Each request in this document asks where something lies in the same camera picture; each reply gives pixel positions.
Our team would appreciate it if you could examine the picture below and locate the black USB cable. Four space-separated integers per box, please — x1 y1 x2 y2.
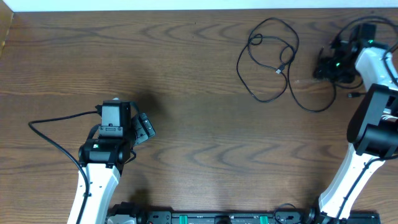
334 79 368 99
236 17 338 113

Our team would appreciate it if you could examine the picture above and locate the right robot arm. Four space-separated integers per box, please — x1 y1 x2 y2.
304 17 397 223

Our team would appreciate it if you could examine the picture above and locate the left camera cable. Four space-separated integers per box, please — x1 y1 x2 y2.
27 111 100 224

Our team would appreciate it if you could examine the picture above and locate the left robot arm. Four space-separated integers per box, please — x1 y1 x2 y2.
68 98 155 223

